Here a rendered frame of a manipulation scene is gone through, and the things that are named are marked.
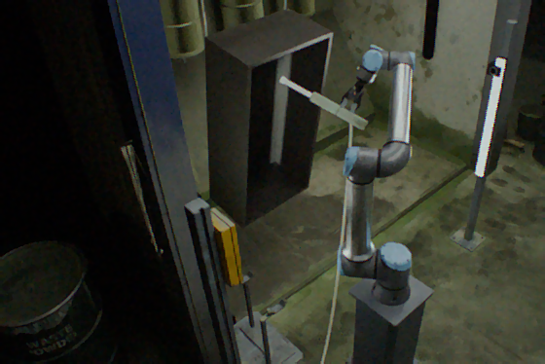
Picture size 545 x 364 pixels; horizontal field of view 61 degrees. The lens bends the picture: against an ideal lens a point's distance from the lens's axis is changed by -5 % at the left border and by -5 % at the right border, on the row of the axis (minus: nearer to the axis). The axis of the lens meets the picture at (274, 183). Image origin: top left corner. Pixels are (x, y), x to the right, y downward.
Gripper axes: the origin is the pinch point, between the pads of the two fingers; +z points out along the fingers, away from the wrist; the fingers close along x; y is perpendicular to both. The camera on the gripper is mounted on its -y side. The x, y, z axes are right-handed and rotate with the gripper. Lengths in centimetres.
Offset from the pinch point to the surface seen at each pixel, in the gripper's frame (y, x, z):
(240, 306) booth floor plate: 17, 1, 146
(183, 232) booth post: -67, 34, 64
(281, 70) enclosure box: 60, 51, 7
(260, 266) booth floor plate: 52, 4, 134
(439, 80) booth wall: 197, -48, -24
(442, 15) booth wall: 181, -23, -72
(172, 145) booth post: -77, 49, 25
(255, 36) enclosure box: 6, 60, -13
